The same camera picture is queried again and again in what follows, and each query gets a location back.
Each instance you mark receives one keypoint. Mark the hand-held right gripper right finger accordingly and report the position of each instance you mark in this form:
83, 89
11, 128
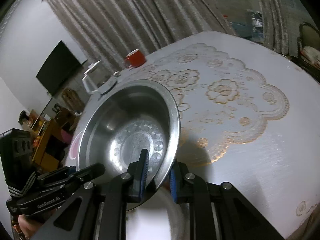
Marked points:
173, 187

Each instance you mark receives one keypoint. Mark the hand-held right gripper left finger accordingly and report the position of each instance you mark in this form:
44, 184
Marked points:
144, 172

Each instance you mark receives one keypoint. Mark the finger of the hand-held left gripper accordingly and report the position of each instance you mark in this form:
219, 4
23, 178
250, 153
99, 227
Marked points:
92, 171

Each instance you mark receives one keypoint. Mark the small white floral plate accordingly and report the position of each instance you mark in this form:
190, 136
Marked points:
157, 217

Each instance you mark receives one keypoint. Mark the stainless steel bowl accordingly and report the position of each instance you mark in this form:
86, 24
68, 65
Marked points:
125, 120

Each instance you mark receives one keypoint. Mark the person's left hand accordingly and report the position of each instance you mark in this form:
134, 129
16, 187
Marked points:
27, 225

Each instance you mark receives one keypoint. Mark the pink container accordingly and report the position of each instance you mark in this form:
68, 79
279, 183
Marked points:
67, 136

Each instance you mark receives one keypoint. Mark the yellow wooden cabinet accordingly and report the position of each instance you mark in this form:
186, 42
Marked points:
47, 145

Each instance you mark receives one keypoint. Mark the brown wooden chair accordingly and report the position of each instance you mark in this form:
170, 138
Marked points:
72, 100

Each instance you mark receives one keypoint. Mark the white electric kettle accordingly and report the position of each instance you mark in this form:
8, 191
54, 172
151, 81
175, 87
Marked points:
90, 85

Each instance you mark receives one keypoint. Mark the lace patterned tablecloth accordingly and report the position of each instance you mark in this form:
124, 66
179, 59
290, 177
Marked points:
250, 130

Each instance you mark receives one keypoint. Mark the red mug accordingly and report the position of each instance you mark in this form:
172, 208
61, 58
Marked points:
136, 58

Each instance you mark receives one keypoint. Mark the beige pleated curtain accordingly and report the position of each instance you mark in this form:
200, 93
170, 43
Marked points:
125, 12

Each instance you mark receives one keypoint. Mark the plastic bags pile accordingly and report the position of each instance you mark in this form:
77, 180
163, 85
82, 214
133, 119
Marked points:
256, 25

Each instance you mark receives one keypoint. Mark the dark framed cushioned chair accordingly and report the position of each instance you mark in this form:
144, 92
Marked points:
310, 52

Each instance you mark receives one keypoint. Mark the sheer window curtain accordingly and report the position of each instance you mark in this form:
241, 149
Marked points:
277, 12

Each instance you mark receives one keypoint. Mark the black wall television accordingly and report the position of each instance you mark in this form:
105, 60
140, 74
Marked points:
60, 67

